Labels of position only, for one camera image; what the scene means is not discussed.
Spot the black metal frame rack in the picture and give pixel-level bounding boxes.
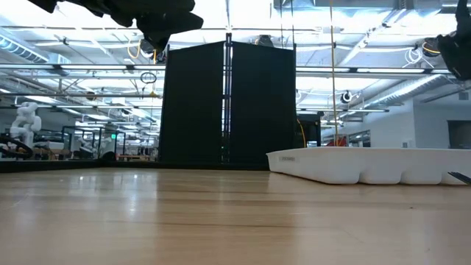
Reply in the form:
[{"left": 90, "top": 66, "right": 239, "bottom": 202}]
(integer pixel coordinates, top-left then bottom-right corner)
[{"left": 61, "top": 124, "right": 126, "bottom": 160}]

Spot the black hanging cable loop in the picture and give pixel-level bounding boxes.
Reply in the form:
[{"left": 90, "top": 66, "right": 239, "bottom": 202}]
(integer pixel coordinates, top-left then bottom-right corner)
[{"left": 139, "top": 71, "right": 158, "bottom": 85}]

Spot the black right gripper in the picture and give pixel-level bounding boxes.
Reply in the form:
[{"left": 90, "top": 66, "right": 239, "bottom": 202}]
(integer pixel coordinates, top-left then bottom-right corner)
[{"left": 436, "top": 32, "right": 471, "bottom": 81}]

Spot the iridescent rainbow fork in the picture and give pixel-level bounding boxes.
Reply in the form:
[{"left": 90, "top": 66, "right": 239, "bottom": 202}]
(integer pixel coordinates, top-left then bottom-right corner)
[{"left": 447, "top": 171, "right": 471, "bottom": 186}]

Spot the black thick looped cable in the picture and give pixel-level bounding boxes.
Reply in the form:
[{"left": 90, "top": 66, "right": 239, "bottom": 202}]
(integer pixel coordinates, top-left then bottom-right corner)
[{"left": 0, "top": 135, "right": 35, "bottom": 160}]

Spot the black equipment cabinet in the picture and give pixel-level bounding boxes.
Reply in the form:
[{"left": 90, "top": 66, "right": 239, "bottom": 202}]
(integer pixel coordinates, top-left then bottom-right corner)
[{"left": 296, "top": 113, "right": 323, "bottom": 149}]

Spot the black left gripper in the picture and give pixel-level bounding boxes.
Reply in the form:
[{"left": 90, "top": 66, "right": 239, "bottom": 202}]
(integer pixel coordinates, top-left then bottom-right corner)
[{"left": 27, "top": 0, "right": 204, "bottom": 52}]

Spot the white plastic cutlery tray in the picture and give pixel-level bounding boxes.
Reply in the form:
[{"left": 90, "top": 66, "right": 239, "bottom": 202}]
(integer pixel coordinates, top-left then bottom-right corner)
[{"left": 266, "top": 146, "right": 471, "bottom": 186}]

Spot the black folding partition screen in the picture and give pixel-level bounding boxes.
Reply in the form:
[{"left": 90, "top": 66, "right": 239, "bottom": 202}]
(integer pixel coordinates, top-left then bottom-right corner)
[{"left": 158, "top": 32, "right": 297, "bottom": 171}]

